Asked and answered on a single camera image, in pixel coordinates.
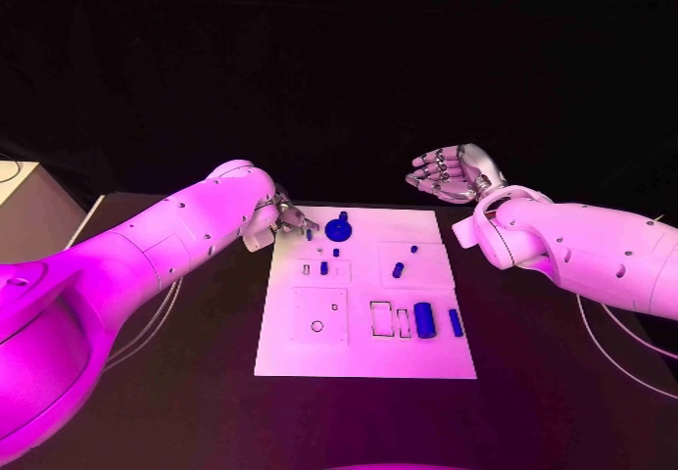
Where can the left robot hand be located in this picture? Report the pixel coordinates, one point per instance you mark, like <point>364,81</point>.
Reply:
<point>293,215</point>

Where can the blue gear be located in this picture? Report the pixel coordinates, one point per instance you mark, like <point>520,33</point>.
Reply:
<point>338,230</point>

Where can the white task board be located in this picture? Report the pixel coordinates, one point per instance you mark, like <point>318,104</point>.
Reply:
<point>360,352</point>

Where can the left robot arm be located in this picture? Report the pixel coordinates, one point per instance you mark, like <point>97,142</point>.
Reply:
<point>159,238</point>

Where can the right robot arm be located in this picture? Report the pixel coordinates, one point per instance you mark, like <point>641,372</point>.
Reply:
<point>583,238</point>

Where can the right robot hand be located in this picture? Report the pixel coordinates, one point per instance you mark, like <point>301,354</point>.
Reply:
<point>467,165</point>

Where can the long thin blue cylinder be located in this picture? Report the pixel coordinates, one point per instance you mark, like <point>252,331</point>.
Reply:
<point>457,323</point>

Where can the large blue cylinder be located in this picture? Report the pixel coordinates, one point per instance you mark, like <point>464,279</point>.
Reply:
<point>426,320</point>

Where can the beige cabinet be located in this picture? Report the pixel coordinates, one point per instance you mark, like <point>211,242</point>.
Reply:
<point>37,220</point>

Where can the medium blue cylinder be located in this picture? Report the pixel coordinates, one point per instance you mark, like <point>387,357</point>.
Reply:
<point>397,270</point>

